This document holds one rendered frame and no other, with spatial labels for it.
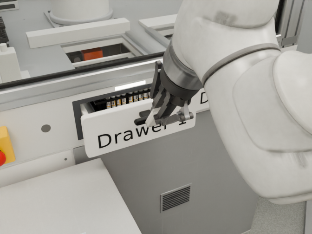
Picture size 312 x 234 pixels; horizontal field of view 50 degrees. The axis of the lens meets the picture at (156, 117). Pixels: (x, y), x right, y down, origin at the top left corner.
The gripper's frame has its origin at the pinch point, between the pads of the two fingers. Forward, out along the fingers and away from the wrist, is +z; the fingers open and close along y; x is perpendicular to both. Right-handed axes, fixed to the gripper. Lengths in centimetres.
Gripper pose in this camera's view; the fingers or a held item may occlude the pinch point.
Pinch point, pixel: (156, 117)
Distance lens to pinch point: 72.5
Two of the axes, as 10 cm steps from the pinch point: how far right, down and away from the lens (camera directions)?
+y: -3.6, -8.9, 2.9
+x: -9.0, 2.5, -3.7
